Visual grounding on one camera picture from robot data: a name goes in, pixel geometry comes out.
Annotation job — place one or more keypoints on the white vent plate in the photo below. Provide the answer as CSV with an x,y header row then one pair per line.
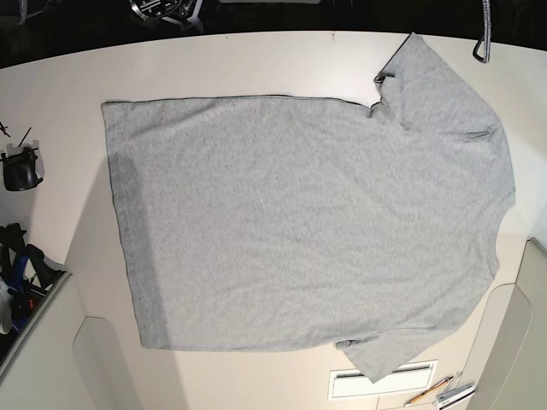
x,y
409,378

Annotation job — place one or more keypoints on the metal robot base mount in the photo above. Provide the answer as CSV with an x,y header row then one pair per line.
x,y
182,13

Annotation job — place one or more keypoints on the grey T-shirt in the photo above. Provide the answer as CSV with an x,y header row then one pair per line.
x,y
274,223

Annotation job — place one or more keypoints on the yellow pencil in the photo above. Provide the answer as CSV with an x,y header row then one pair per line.
x,y
435,387

